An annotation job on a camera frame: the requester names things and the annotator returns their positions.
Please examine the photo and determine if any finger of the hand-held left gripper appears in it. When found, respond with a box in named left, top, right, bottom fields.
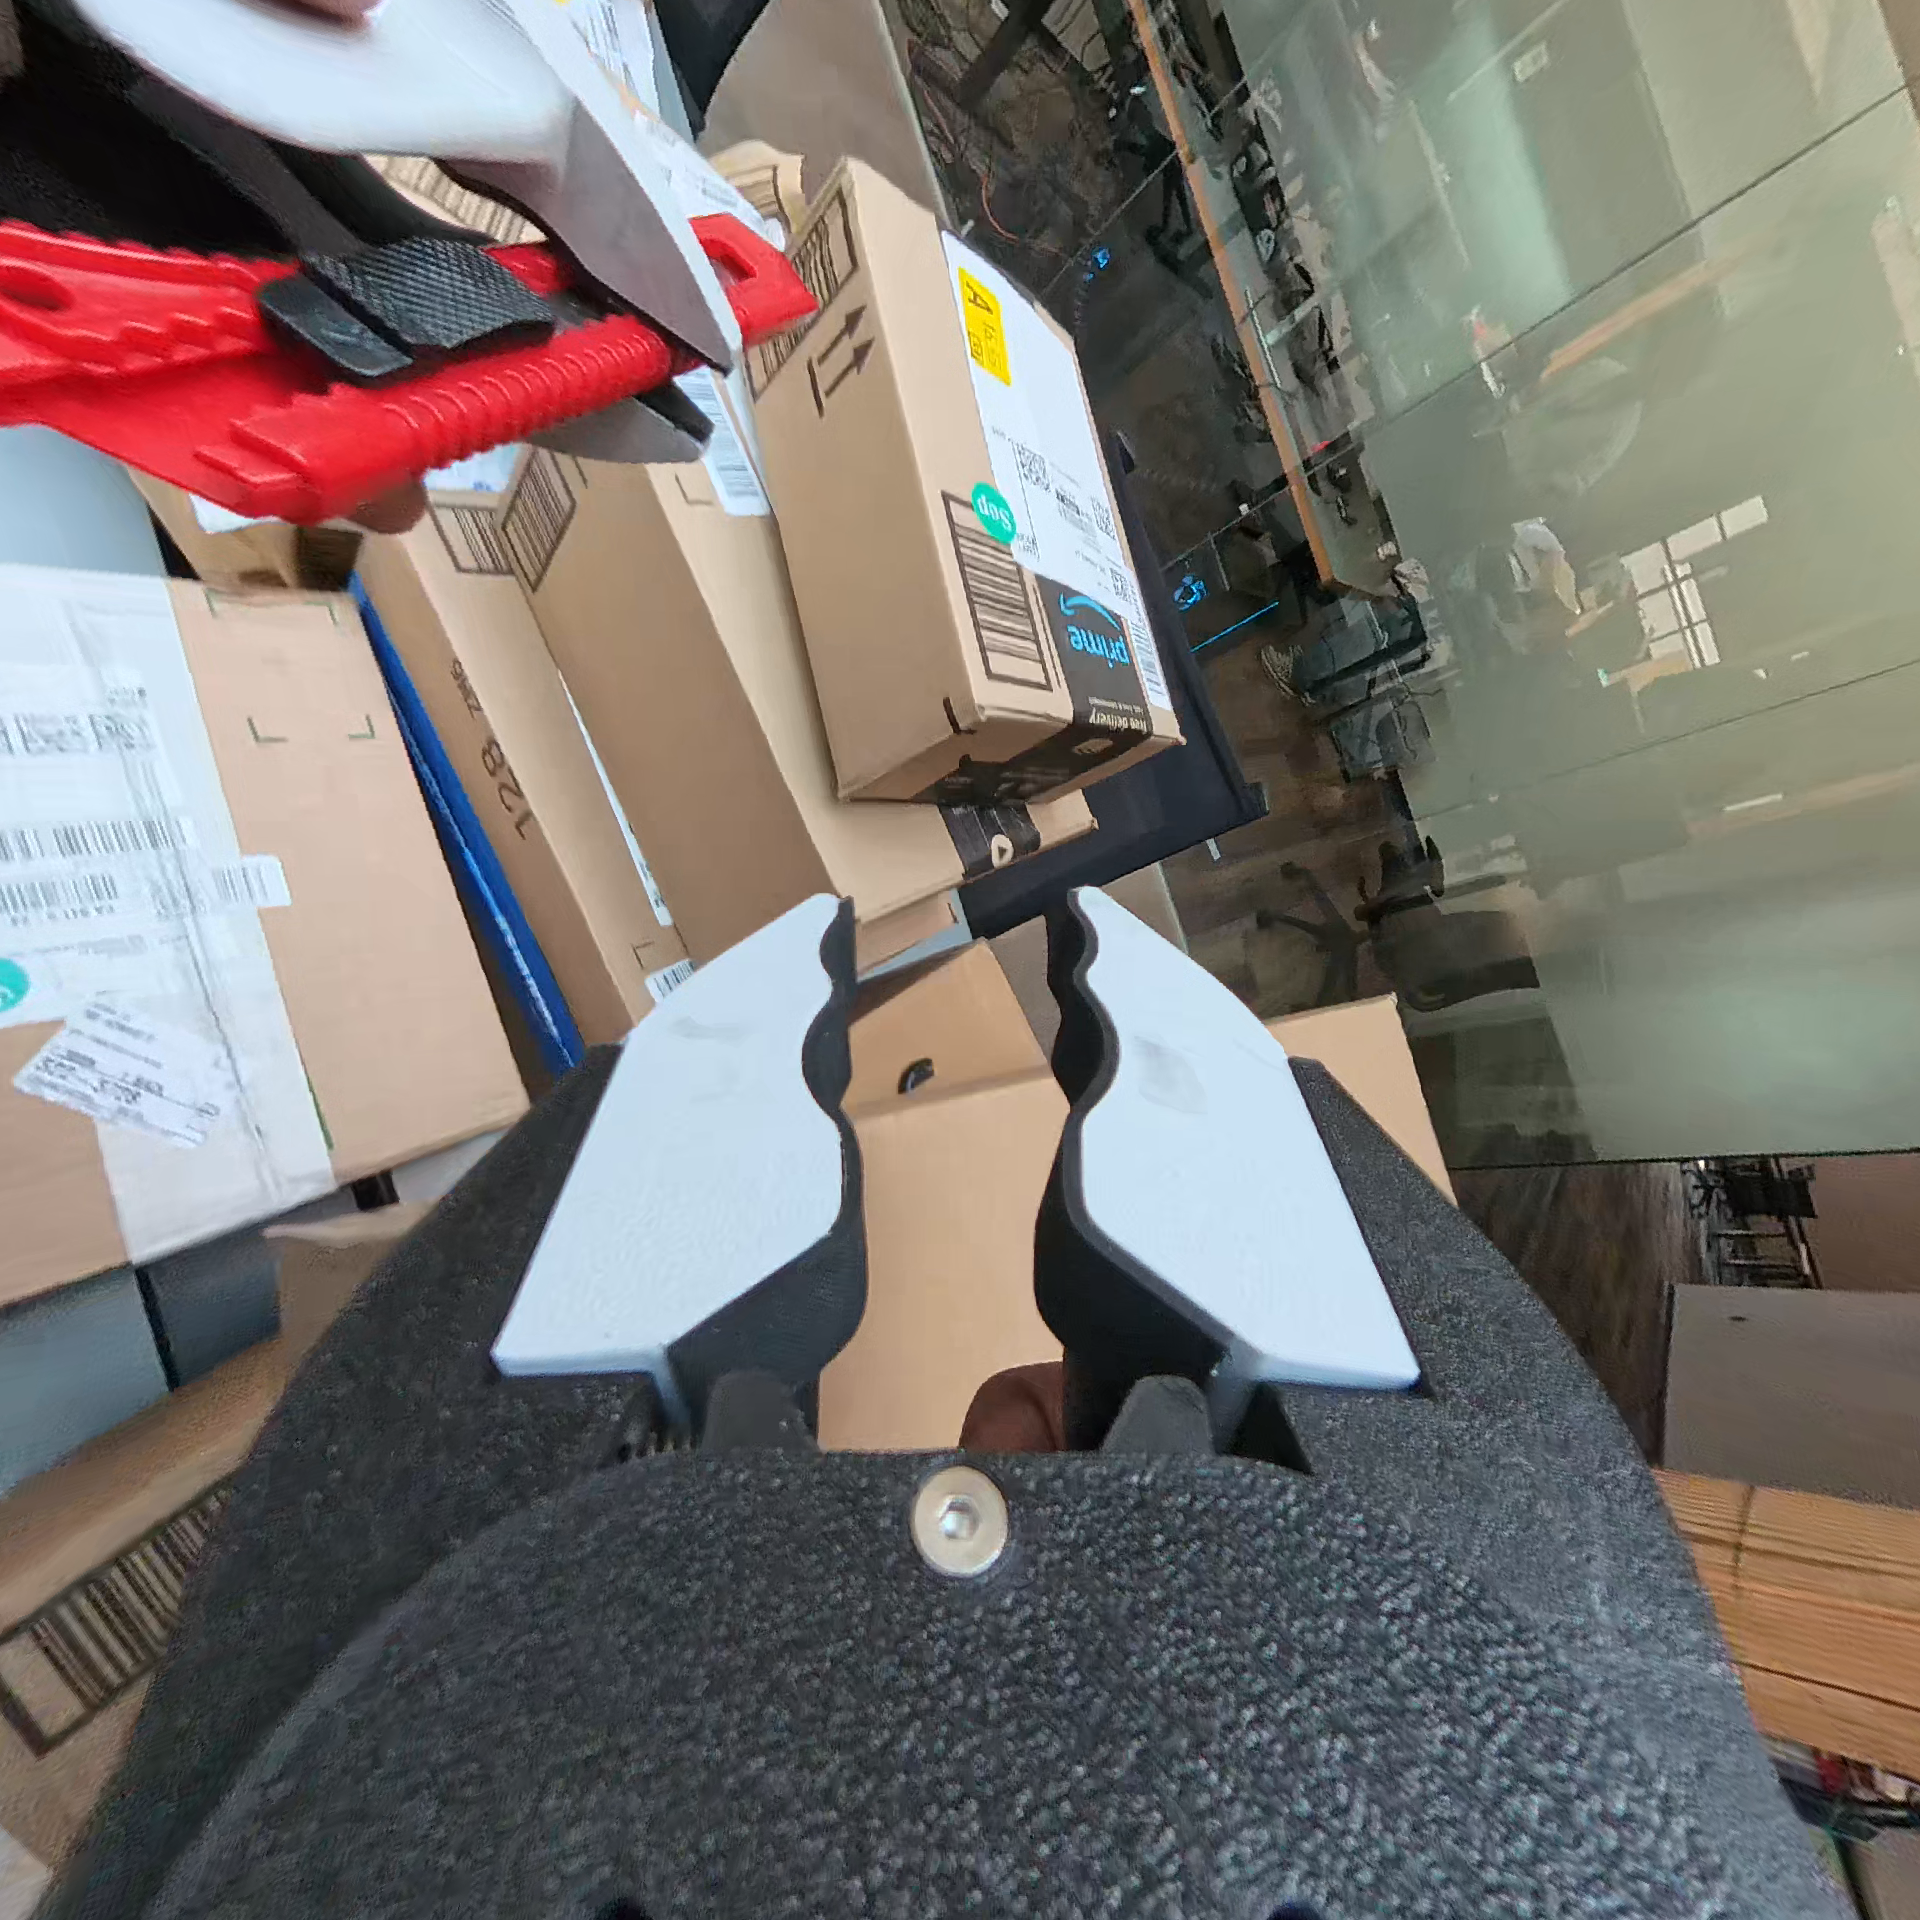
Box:
left=0, top=0, right=738, bottom=380
left=338, top=380, right=717, bottom=540

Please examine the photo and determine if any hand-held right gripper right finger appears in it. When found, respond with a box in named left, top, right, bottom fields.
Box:
left=1031, top=887, right=1423, bottom=1450

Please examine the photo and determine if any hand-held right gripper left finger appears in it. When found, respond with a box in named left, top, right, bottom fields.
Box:
left=490, top=891, right=875, bottom=1444

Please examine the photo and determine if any red box cutter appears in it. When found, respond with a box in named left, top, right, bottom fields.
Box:
left=0, top=213, right=818, bottom=526

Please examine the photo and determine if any small cardboard box black tape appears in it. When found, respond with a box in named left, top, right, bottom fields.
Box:
left=750, top=158, right=1185, bottom=803

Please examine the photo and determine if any long flat cardboard box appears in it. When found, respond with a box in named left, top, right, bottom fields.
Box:
left=515, top=436, right=1104, bottom=976

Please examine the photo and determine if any cardboard box with shipping labels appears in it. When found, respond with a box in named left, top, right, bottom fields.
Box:
left=367, top=0, right=818, bottom=345

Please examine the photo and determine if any plain cardboard box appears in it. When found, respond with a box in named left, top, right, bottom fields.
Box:
left=815, top=937, right=1458, bottom=1456

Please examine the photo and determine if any black office chair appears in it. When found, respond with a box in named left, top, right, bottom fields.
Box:
left=1273, top=841, right=1540, bottom=1022

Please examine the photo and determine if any cardboard box with handwritten number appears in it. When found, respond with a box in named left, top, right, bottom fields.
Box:
left=350, top=449, right=700, bottom=1046

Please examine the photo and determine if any blue panel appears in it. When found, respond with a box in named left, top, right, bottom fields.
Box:
left=347, top=577, right=587, bottom=1081

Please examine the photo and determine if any cardboard box large white label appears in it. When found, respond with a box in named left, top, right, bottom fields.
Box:
left=0, top=561, right=529, bottom=1312

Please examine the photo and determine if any grey box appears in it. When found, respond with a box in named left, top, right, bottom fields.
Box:
left=1657, top=1282, right=1920, bottom=1509

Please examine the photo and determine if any grey bin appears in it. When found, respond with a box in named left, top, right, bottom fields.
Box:
left=0, top=1224, right=287, bottom=1496

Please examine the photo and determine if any cardboard box with barcode print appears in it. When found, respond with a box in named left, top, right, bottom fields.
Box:
left=0, top=1200, right=451, bottom=1879

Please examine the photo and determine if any wooden slat board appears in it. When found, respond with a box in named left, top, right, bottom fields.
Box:
left=1648, top=1469, right=1920, bottom=1788

